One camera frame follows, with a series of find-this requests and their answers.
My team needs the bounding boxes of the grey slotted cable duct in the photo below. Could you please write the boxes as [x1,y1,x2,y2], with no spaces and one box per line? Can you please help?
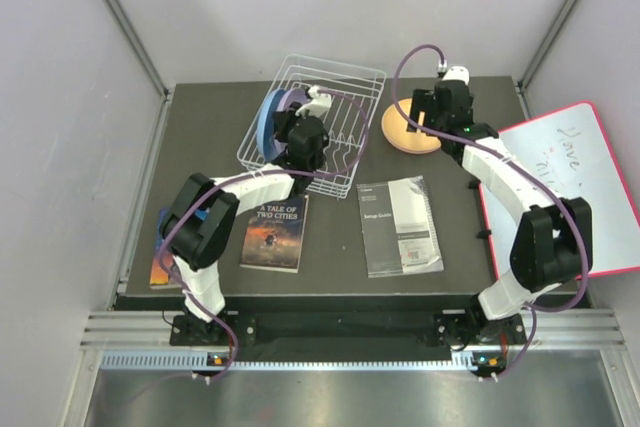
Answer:
[100,351,501,372]

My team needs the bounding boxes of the purple cable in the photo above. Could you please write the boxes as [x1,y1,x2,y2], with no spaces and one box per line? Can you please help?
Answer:
[154,89,372,381]
[392,44,590,381]

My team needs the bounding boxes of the blue fantasy cover book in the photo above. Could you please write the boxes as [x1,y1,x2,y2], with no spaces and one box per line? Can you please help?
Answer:
[149,207,179,290]

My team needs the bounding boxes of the purple plate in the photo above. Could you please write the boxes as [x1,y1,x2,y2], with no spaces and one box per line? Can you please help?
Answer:
[276,88,311,112]

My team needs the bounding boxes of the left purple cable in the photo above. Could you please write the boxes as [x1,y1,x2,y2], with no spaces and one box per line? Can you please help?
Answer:
[154,89,372,381]

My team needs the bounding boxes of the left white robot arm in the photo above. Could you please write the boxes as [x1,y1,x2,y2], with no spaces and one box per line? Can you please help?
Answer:
[158,111,329,344]

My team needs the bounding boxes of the pink plate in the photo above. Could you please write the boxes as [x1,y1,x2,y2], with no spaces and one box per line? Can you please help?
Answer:
[394,144,441,155]

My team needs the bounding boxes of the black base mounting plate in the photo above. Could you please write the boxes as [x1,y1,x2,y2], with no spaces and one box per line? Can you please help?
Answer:
[168,311,529,348]

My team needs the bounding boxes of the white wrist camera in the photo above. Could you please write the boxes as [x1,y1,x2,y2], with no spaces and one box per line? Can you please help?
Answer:
[295,85,333,117]
[437,61,470,85]

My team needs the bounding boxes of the Tale of Two Cities book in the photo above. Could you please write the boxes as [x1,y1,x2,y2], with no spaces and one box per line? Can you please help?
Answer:
[240,194,309,274]

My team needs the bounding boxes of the grey setup guide booklet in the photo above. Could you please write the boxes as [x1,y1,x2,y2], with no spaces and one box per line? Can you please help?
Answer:
[357,176,444,278]

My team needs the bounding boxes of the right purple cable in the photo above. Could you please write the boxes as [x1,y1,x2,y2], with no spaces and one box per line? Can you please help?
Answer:
[392,44,590,381]

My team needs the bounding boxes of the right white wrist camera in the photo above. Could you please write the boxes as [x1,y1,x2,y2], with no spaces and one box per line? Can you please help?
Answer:
[437,61,470,85]

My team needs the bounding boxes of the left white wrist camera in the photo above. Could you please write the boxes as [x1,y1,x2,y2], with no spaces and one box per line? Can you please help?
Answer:
[295,85,333,117]

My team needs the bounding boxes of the orange plate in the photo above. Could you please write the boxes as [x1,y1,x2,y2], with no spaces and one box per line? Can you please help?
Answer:
[381,104,441,149]

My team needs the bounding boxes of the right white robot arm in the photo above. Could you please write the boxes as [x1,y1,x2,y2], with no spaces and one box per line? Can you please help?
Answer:
[407,74,593,343]

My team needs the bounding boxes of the blue plate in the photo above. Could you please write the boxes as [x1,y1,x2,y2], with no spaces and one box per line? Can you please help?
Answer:
[256,89,286,163]

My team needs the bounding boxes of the pink framed whiteboard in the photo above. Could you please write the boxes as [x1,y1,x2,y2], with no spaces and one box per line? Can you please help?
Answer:
[500,102,639,277]

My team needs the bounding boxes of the aluminium frame rail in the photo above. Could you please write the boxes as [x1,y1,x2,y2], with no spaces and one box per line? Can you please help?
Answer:
[81,309,626,350]

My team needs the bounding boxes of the white wire dish rack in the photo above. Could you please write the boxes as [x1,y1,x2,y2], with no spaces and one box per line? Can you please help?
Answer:
[237,54,386,199]

